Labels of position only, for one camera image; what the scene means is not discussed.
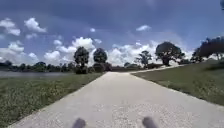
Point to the dark bush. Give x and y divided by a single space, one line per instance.
99 68
81 70

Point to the palm tree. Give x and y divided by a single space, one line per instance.
100 55
81 56

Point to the pale concrete path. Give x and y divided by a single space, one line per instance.
113 96

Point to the small sparse tree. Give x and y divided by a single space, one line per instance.
144 57

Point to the broad round-crowned tree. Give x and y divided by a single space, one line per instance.
167 50

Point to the robot's own part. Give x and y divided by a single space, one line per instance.
79 123
149 122

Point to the distant row of trees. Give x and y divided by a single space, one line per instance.
40 66

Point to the green grass slope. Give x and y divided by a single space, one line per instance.
193 80

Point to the green grass field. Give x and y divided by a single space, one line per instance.
30 96

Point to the grey pond water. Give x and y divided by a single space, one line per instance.
23 74

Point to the wide dark tree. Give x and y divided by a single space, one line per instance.
211 46

